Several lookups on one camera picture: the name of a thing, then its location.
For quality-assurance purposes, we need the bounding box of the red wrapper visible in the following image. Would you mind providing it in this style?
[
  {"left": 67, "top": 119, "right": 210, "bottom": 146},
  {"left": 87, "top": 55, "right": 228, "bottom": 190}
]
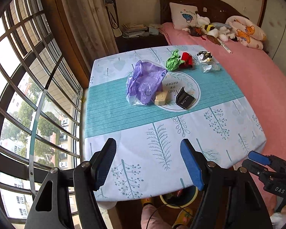
[{"left": 179, "top": 52, "right": 193, "bottom": 69}]

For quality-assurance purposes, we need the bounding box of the left yellow slipper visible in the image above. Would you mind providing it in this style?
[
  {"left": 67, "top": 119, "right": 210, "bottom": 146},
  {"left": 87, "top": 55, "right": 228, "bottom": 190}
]
[{"left": 140, "top": 197, "right": 153, "bottom": 207}]

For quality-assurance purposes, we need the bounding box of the dark wooden nightstand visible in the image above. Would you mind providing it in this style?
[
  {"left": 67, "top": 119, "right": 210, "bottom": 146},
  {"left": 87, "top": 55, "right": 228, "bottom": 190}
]
[{"left": 115, "top": 33, "right": 168, "bottom": 53}]

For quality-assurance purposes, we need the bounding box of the dark wooden headboard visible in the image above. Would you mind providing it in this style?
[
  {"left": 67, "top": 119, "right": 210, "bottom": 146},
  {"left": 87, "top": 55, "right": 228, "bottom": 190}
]
[{"left": 160, "top": 0, "right": 248, "bottom": 24}]

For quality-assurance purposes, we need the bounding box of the floral white teal tablecloth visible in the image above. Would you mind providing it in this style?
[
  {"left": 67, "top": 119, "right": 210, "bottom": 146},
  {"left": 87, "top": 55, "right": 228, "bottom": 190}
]
[{"left": 84, "top": 45, "right": 266, "bottom": 202}]

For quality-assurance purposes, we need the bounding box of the green paper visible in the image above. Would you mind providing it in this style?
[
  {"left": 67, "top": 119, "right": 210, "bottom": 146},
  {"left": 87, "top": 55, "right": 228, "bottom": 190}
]
[{"left": 166, "top": 50, "right": 185, "bottom": 71}]

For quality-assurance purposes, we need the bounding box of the clear plastic wrapper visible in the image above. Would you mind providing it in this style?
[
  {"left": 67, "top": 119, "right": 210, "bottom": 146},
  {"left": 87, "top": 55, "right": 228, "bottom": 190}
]
[{"left": 200, "top": 63, "right": 221, "bottom": 73}]

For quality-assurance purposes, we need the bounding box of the white cushion with print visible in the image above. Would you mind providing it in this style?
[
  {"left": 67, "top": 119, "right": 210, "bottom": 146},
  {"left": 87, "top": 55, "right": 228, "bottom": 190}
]
[{"left": 169, "top": 3, "right": 198, "bottom": 30}]

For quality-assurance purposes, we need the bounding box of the yellow rimmed blue trash bin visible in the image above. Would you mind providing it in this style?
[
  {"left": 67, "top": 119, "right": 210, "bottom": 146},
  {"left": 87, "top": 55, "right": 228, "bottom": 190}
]
[{"left": 160, "top": 186, "right": 199, "bottom": 209}]

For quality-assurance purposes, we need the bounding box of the stack of books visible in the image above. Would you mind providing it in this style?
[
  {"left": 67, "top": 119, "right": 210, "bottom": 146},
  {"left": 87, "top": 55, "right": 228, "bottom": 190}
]
[{"left": 121, "top": 24, "right": 149, "bottom": 39}]

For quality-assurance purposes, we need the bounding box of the silver black foil wrapper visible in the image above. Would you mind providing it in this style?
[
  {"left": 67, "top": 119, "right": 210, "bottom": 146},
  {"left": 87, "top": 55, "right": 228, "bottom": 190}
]
[{"left": 197, "top": 51, "right": 213, "bottom": 63}]

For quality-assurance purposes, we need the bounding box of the purple plastic bag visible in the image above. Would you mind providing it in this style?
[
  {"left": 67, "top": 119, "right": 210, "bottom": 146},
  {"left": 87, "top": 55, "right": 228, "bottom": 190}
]
[{"left": 126, "top": 60, "right": 167, "bottom": 106}]

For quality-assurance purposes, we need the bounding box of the window metal grille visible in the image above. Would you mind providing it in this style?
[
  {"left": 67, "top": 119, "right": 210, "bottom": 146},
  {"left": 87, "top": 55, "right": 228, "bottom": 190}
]
[{"left": 0, "top": 0, "right": 83, "bottom": 228}]

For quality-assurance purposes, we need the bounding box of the beige curtain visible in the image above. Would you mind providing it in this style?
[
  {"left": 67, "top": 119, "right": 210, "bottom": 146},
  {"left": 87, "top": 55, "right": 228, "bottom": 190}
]
[{"left": 62, "top": 0, "right": 118, "bottom": 71}]

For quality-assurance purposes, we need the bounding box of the yellow slipper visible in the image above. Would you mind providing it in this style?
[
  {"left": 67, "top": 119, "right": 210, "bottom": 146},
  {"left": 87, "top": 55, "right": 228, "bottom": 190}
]
[
  {"left": 172, "top": 207, "right": 193, "bottom": 229},
  {"left": 140, "top": 197, "right": 153, "bottom": 207}
]

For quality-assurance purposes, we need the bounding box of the plush toy pile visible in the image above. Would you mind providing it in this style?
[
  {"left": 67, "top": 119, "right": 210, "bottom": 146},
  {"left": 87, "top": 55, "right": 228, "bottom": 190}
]
[{"left": 183, "top": 15, "right": 237, "bottom": 45}]

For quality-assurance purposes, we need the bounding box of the white pen on bed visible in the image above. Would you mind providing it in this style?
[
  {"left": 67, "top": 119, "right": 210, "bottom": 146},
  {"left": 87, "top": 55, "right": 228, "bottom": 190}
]
[{"left": 220, "top": 41, "right": 232, "bottom": 54}]

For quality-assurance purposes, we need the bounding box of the right yellow slipper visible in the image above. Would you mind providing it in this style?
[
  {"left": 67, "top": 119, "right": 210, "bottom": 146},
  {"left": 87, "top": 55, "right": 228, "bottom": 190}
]
[{"left": 172, "top": 207, "right": 193, "bottom": 229}]

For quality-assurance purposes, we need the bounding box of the black cable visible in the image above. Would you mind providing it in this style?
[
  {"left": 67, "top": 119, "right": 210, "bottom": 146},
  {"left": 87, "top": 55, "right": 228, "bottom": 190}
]
[{"left": 145, "top": 203, "right": 194, "bottom": 229}]

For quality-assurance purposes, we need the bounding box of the pink trouser left leg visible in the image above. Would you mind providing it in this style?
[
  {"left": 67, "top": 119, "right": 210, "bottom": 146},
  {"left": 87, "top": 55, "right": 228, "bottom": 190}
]
[{"left": 141, "top": 204, "right": 172, "bottom": 229}]

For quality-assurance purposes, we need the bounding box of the pink bed sheet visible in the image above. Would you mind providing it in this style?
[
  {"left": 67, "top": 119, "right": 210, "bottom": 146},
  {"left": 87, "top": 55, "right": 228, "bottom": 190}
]
[{"left": 159, "top": 22, "right": 286, "bottom": 215}]

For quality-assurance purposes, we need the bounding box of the small beige box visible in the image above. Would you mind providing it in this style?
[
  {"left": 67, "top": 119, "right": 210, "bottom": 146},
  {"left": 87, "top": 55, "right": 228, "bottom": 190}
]
[{"left": 154, "top": 90, "right": 168, "bottom": 106}]

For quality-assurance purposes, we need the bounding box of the black card box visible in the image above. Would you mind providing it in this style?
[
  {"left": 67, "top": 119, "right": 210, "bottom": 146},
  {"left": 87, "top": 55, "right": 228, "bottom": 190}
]
[{"left": 175, "top": 87, "right": 195, "bottom": 110}]

